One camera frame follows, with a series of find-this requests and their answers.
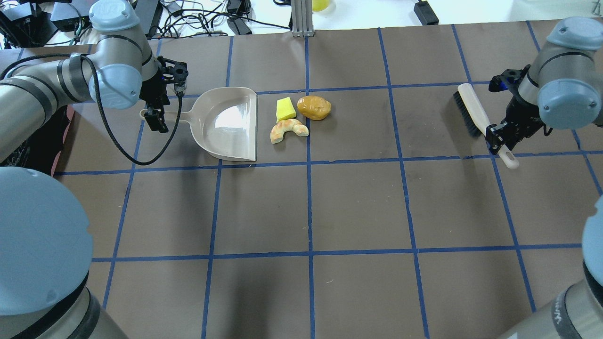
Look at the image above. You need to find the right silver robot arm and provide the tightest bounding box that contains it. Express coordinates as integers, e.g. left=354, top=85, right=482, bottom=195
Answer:
left=485, top=17, right=603, bottom=339

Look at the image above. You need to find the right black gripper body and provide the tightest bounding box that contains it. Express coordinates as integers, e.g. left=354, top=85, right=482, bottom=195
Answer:
left=489, top=66, right=547, bottom=147

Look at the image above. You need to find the pink bin with black bag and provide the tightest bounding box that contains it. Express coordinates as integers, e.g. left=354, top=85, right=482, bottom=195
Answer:
left=1, top=105, right=75, bottom=177

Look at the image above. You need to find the yellow green sponge piece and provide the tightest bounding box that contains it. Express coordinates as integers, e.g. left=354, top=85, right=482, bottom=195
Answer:
left=276, top=97, right=297, bottom=122

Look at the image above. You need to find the brown potato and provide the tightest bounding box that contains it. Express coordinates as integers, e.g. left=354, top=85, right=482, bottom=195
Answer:
left=296, top=95, right=332, bottom=121

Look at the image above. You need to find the curved bread piece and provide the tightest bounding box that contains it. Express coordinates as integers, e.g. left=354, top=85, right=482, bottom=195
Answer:
left=269, top=119, right=310, bottom=144

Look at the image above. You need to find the white hand brush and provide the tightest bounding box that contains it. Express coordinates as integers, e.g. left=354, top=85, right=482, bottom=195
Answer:
left=454, top=83, right=519, bottom=170

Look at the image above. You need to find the black power adapter box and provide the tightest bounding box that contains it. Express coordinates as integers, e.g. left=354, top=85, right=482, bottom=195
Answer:
left=413, top=0, right=439, bottom=26

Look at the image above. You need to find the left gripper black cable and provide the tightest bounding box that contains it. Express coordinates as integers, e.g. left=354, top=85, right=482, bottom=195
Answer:
left=0, top=53, right=183, bottom=166

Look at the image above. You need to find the beige plastic dustpan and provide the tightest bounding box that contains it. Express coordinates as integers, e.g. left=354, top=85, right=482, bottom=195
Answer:
left=140, top=87, right=258, bottom=162

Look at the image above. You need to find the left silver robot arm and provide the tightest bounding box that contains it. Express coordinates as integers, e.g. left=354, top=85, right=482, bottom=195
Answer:
left=0, top=0, right=189, bottom=339

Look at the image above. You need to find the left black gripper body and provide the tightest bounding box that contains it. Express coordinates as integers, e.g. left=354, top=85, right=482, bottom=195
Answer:
left=140, top=56, right=189, bottom=113

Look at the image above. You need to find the aluminium frame post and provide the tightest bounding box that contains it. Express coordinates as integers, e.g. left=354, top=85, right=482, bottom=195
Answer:
left=291, top=0, right=315, bottom=37

